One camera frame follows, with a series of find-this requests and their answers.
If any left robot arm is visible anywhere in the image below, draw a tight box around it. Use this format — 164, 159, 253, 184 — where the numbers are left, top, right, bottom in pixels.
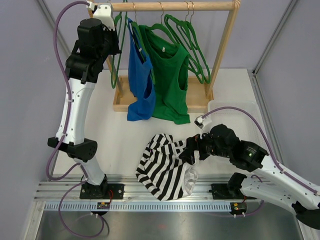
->
47, 18, 121, 199

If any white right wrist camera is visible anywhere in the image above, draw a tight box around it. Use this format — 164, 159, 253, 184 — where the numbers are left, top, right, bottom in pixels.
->
194, 115, 212, 139

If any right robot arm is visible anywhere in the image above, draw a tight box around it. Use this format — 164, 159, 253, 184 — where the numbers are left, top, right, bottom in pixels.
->
179, 124, 320, 230

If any white plastic basket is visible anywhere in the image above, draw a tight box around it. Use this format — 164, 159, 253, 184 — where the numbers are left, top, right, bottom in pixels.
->
204, 100, 268, 150

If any white slotted cable duct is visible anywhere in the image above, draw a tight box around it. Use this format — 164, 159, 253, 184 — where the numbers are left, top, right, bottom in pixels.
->
44, 201, 231, 212

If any zebra striped tank top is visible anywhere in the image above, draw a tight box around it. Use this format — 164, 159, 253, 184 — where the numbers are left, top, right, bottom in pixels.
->
135, 133, 198, 201

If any empty green hanger front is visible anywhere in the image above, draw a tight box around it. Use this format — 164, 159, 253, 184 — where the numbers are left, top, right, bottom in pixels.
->
164, 1, 211, 84

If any empty green hanger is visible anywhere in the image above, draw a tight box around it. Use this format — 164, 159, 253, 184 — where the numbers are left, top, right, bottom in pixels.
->
177, 1, 212, 83
164, 1, 211, 84

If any blue tank top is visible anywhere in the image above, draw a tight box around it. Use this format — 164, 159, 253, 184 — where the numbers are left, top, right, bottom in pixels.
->
127, 18, 156, 122

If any empty green hanger rear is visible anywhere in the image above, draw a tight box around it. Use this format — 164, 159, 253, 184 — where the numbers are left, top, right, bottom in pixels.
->
177, 1, 212, 83

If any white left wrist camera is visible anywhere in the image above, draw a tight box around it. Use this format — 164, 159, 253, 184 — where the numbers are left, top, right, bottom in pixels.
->
86, 0, 116, 31

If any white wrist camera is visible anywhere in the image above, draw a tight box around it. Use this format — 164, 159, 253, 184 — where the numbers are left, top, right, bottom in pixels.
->
86, 0, 116, 31
194, 115, 212, 139

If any green hanger under blue top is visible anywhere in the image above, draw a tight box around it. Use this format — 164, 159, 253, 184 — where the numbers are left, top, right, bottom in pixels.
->
126, 3, 157, 85

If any green hanger with metal hook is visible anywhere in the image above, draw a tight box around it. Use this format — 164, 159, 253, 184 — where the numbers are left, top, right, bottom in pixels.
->
110, 11, 128, 89

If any green tank top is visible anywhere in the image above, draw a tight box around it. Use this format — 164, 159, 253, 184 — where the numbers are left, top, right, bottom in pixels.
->
139, 25, 190, 125

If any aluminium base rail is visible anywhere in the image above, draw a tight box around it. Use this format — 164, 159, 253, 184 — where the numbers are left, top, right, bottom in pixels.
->
34, 172, 232, 201

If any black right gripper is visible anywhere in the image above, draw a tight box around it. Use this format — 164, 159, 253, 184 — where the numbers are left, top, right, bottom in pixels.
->
179, 127, 232, 165

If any wooden clothes rack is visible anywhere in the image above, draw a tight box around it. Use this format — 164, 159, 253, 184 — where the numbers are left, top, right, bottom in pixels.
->
85, 0, 242, 113

